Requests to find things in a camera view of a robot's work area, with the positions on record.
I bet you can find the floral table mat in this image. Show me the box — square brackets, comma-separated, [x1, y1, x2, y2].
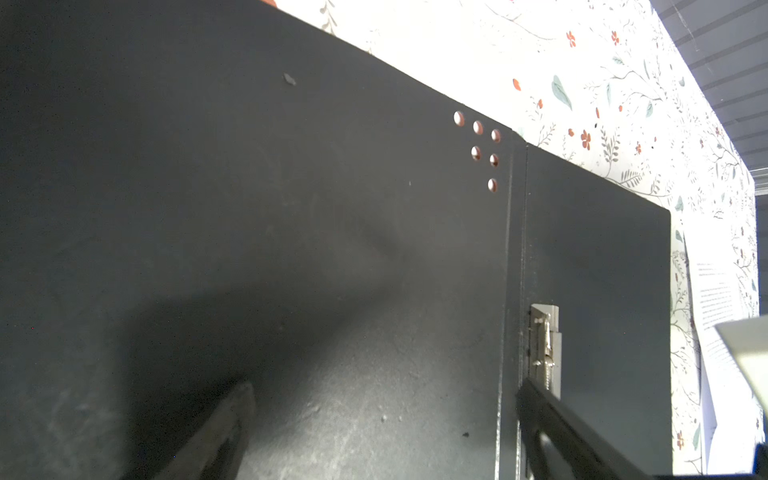
[278, 1, 759, 474]

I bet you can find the metal folder clip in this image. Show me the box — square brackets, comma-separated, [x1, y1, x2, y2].
[529, 304, 562, 399]

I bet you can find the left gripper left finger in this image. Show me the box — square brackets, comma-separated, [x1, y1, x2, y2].
[123, 380, 257, 479]

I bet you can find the printed paper sheet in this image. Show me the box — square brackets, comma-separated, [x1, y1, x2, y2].
[684, 214, 765, 475]

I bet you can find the orange folder black inside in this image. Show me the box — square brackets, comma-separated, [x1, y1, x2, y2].
[1, 1, 672, 479]

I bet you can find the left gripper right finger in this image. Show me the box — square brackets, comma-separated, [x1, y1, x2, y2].
[516, 378, 649, 479]

